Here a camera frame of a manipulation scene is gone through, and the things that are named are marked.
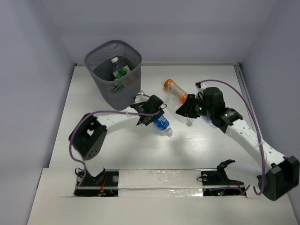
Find green soda bottle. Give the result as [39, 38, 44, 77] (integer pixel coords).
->
[115, 68, 128, 80]

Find long orange capped bottle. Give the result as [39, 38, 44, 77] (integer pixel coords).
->
[164, 79, 188, 103]

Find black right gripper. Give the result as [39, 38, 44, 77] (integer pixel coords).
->
[175, 93, 214, 118]

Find clear bottle blue label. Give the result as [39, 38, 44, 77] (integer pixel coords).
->
[153, 115, 173, 137]

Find metal rail right wall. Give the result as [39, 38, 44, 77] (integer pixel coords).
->
[233, 63, 262, 137]

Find silver taped front rail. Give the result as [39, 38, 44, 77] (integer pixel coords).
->
[118, 169, 203, 197]

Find clear bottle light blue cap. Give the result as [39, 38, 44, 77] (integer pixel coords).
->
[188, 94, 211, 123]

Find grey mesh waste bin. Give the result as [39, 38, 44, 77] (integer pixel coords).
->
[84, 40, 142, 110]

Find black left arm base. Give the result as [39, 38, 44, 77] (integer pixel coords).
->
[74, 169, 119, 197]

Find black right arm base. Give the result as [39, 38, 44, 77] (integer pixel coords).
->
[196, 159, 247, 197]

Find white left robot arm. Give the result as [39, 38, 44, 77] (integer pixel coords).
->
[68, 95, 165, 189]

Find crushed clear bottle white cap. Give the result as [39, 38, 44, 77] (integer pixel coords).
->
[166, 94, 194, 126]

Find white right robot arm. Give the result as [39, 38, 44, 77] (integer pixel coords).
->
[176, 82, 300, 201]

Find orange juice bottle brown cap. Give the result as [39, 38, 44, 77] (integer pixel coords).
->
[124, 76, 136, 86]

